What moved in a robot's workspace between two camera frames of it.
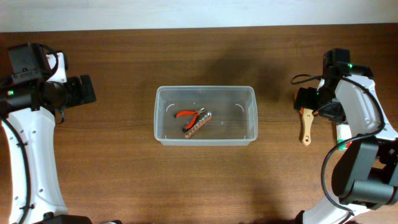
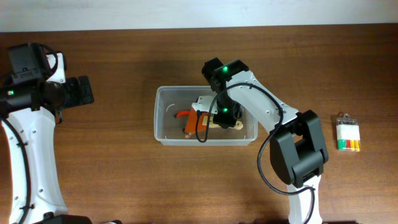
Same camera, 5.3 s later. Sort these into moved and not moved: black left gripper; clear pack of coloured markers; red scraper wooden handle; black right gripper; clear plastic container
Moved: red scraper wooden handle; black right gripper
Not moved: clear plastic container; clear pack of coloured markers; black left gripper
